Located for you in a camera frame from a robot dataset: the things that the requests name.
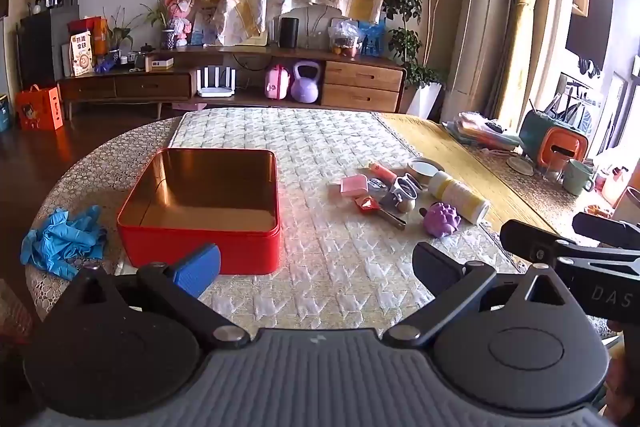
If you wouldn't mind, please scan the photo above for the wooden media cabinet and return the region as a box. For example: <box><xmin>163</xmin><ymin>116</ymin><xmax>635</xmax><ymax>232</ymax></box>
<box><xmin>56</xmin><ymin>46</ymin><xmax>407</xmax><ymax>120</ymax></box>

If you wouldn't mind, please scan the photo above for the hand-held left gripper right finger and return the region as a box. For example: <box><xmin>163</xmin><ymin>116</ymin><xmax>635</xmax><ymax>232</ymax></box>
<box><xmin>382</xmin><ymin>242</ymin><xmax>576</xmax><ymax>350</ymax></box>

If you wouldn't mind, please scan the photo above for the light blue picture box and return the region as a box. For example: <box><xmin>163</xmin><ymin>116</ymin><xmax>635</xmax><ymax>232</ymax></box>
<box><xmin>191</xmin><ymin>6</ymin><xmax>218</xmax><ymax>46</ymax></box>

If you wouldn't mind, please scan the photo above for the orange gift bag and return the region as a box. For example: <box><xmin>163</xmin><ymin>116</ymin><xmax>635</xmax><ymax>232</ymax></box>
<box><xmin>15</xmin><ymin>85</ymin><xmax>65</xmax><ymax>131</ymax></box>

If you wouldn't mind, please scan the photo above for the plastic bag of fruit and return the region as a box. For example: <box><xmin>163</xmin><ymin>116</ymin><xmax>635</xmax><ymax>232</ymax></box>
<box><xmin>328</xmin><ymin>18</ymin><xmax>362</xmax><ymax>58</ymax></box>

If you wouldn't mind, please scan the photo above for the quilted cream mat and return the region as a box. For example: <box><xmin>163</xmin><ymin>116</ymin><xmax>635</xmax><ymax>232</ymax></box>
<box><xmin>167</xmin><ymin>108</ymin><xmax>521</xmax><ymax>343</ymax></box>

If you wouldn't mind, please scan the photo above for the silver nail clipper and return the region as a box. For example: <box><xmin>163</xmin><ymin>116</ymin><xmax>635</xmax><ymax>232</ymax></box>
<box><xmin>377</xmin><ymin>207</ymin><xmax>407</xmax><ymax>231</ymax></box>

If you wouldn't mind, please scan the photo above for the pink toy suitcase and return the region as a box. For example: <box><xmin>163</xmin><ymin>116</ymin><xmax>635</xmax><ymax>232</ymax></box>
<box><xmin>265</xmin><ymin>64</ymin><xmax>291</xmax><ymax>101</ymax></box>

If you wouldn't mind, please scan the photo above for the green mug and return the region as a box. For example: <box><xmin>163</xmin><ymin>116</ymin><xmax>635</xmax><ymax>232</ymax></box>
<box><xmin>562</xmin><ymin>158</ymin><xmax>597</xmax><ymax>196</ymax></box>

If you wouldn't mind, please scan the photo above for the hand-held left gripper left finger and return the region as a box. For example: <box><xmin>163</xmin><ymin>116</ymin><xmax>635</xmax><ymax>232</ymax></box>
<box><xmin>65</xmin><ymin>243</ymin><xmax>251</xmax><ymax>350</ymax></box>

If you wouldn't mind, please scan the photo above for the blue disposable gloves bundle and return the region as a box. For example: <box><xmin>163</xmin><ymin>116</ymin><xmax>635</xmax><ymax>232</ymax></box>
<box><xmin>20</xmin><ymin>205</ymin><xmax>108</xmax><ymax>280</ymax></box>

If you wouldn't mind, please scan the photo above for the potted tree white planter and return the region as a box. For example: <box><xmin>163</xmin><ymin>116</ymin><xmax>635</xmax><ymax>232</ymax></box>
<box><xmin>382</xmin><ymin>0</ymin><xmax>463</xmax><ymax>118</ymax></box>

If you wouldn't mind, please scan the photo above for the round gold tin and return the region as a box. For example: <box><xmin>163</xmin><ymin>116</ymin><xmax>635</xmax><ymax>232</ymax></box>
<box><xmin>406</xmin><ymin>157</ymin><xmax>446</xmax><ymax>188</ymax></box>

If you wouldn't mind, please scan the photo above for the small potted plant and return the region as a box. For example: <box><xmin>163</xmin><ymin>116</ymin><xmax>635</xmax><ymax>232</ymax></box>
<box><xmin>142</xmin><ymin>0</ymin><xmax>176</xmax><ymax>50</ymax></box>

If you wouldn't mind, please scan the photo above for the black cabinet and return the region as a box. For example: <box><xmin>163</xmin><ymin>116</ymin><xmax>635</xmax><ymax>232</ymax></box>
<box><xmin>17</xmin><ymin>5</ymin><xmax>81</xmax><ymax>90</ymax></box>

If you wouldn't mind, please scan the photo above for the pink doll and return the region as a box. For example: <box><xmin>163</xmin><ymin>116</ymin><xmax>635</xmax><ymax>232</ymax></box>
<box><xmin>165</xmin><ymin>0</ymin><xmax>201</xmax><ymax>48</ymax></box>

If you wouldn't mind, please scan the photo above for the black cylinder speaker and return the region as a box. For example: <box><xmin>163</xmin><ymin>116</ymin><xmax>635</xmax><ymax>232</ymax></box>
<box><xmin>278</xmin><ymin>17</ymin><xmax>300</xmax><ymax>48</ymax></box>

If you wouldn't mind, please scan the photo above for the clear glass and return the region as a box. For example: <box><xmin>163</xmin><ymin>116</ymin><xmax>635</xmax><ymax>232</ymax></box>
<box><xmin>537</xmin><ymin>152</ymin><xmax>568</xmax><ymax>182</ymax></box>

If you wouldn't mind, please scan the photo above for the round coaster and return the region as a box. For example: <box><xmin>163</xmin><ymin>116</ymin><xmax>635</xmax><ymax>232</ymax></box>
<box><xmin>506</xmin><ymin>155</ymin><xmax>536</xmax><ymax>176</ymax></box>

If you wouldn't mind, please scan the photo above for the purple kettlebell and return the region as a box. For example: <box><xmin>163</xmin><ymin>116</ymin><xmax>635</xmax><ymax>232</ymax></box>
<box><xmin>291</xmin><ymin>60</ymin><xmax>321</xmax><ymax>104</ymax></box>

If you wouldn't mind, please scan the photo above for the small pink box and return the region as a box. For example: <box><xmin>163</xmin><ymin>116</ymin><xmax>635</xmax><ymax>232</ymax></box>
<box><xmin>340</xmin><ymin>174</ymin><xmax>371</xmax><ymax>198</ymax></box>

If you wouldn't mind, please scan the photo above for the thin leafy potted plant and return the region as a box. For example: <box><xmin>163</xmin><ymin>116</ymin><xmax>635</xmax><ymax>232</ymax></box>
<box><xmin>102</xmin><ymin>7</ymin><xmax>136</xmax><ymax>62</ymax></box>

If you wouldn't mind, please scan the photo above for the red metal tin box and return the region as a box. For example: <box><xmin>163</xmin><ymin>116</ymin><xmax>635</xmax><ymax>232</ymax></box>
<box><xmin>116</xmin><ymin>148</ymin><xmax>282</xmax><ymax>276</ymax></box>

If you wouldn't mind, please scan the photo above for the purple grape toy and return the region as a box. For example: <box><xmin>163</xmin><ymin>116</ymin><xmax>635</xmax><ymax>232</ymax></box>
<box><xmin>420</xmin><ymin>202</ymin><xmax>462</xmax><ymax>239</ymax></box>

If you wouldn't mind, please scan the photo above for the pink tube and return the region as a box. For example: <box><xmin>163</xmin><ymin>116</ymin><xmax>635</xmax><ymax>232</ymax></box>
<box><xmin>368</xmin><ymin>162</ymin><xmax>398</xmax><ymax>182</ymax></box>

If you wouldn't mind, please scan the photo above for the beige curtain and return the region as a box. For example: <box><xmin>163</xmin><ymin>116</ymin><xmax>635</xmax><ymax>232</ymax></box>
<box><xmin>495</xmin><ymin>0</ymin><xmax>566</xmax><ymax>132</ymax></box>

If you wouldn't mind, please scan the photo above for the green orange box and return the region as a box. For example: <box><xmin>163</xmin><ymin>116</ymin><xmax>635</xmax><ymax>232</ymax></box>
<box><xmin>519</xmin><ymin>109</ymin><xmax>590</xmax><ymax>165</ymax></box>

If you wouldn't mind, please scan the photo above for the yellow white snack box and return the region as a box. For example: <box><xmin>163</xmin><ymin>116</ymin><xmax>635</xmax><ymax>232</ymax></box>
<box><xmin>70</xmin><ymin>31</ymin><xmax>95</xmax><ymax>76</ymax></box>

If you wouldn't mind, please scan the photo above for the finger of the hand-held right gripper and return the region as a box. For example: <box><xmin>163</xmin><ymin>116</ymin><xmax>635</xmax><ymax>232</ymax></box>
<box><xmin>500</xmin><ymin>219</ymin><xmax>640</xmax><ymax>277</ymax></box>
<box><xmin>572</xmin><ymin>212</ymin><xmax>640</xmax><ymax>251</ymax></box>

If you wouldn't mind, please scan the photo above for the white bottle yellow label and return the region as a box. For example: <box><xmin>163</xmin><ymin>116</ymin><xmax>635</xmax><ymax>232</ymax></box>
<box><xmin>427</xmin><ymin>170</ymin><xmax>492</xmax><ymax>225</ymax></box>

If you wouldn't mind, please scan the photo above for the white standing air conditioner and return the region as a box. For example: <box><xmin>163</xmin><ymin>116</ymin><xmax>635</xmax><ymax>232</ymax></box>
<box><xmin>442</xmin><ymin>0</ymin><xmax>511</xmax><ymax>125</ymax></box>

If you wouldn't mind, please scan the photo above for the white router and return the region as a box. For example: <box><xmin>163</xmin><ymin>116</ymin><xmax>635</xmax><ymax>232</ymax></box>
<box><xmin>196</xmin><ymin>66</ymin><xmax>237</xmax><ymax>98</ymax></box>

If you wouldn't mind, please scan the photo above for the stack of folded cloths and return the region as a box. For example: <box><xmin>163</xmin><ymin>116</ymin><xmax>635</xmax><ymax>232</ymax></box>
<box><xmin>442</xmin><ymin>111</ymin><xmax>523</xmax><ymax>152</ymax></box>

